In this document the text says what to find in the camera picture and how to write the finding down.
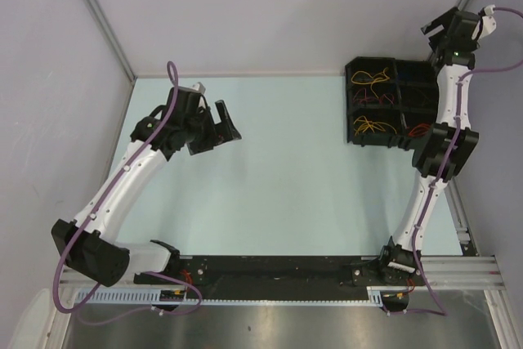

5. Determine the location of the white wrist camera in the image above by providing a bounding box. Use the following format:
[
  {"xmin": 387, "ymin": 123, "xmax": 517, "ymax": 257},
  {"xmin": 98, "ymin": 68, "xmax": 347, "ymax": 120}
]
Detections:
[
  {"xmin": 191, "ymin": 82, "xmax": 206, "ymax": 97},
  {"xmin": 472, "ymin": 5, "xmax": 496, "ymax": 42}
]

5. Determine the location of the white slotted cable duct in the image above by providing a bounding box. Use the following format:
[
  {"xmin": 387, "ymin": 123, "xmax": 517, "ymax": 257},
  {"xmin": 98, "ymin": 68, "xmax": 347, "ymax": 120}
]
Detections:
[{"xmin": 87, "ymin": 288, "xmax": 382, "ymax": 307}]

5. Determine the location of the red-orange wire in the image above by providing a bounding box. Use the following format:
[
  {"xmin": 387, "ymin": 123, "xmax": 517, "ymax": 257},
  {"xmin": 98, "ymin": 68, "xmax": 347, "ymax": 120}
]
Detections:
[{"xmin": 408, "ymin": 122, "xmax": 434, "ymax": 138}]

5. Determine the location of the aluminium frame rail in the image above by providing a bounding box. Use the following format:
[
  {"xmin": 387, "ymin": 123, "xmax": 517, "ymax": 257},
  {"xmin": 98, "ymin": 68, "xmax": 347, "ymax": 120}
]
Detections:
[{"xmin": 56, "ymin": 255, "xmax": 503, "ymax": 289}]

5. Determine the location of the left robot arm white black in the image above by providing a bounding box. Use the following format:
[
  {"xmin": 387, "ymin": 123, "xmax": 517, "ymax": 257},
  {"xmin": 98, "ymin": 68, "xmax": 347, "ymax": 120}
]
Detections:
[{"xmin": 51, "ymin": 84, "xmax": 241, "ymax": 287}]

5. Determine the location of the black compartment tray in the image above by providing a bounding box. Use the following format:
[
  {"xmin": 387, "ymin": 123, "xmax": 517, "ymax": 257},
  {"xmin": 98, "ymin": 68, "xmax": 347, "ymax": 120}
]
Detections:
[{"xmin": 345, "ymin": 56, "xmax": 439, "ymax": 150}]

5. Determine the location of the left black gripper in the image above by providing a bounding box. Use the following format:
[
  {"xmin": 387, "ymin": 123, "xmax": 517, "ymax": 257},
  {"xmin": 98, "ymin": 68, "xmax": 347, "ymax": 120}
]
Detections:
[{"xmin": 182, "ymin": 101, "xmax": 239, "ymax": 155}]

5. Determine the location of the pink-red wire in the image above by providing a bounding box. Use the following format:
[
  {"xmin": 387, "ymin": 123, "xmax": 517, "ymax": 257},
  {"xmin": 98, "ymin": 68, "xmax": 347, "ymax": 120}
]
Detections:
[{"xmin": 353, "ymin": 86, "xmax": 396, "ymax": 107}]

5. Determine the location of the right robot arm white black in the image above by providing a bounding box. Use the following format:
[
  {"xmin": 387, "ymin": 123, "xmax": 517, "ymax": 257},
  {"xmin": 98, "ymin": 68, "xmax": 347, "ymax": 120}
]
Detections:
[{"xmin": 377, "ymin": 6, "xmax": 496, "ymax": 285}]

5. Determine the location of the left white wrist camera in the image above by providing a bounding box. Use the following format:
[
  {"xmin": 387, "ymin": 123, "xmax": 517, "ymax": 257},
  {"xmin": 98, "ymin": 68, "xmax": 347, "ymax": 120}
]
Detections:
[{"xmin": 191, "ymin": 82, "xmax": 206, "ymax": 97}]

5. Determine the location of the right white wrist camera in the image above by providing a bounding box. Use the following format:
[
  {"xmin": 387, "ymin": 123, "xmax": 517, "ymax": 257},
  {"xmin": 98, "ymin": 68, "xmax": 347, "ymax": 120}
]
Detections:
[{"xmin": 472, "ymin": 5, "xmax": 496, "ymax": 42}]

